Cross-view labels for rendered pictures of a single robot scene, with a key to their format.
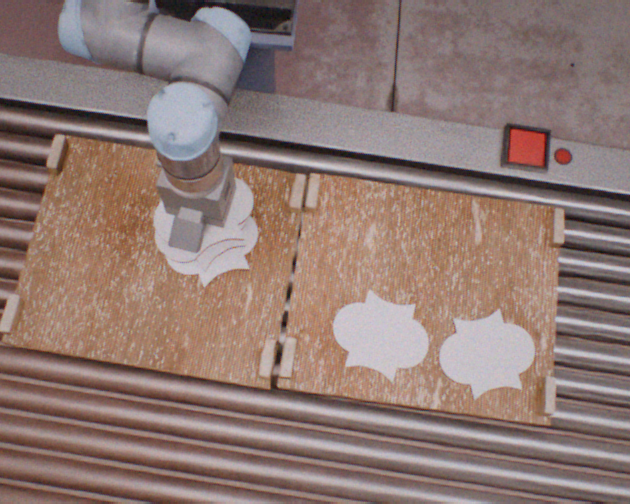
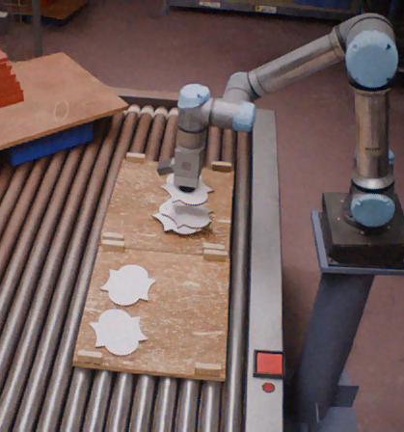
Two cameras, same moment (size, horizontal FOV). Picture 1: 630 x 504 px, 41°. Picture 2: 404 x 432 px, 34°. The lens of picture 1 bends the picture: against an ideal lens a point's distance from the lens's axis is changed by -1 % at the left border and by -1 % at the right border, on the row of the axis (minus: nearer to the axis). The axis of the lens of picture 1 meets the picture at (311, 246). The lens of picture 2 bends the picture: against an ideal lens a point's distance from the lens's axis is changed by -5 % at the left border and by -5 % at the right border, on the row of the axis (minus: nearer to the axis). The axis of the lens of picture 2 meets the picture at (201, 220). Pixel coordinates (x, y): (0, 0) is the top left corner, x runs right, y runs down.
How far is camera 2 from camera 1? 1.42 m
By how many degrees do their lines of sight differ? 53
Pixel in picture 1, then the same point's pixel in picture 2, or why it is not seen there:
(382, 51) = not seen: outside the picture
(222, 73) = (221, 107)
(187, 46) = (231, 97)
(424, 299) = (152, 306)
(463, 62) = not seen: outside the picture
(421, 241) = (191, 306)
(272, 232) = (189, 243)
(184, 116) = (192, 90)
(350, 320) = (136, 271)
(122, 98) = (262, 193)
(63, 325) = (131, 175)
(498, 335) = (129, 337)
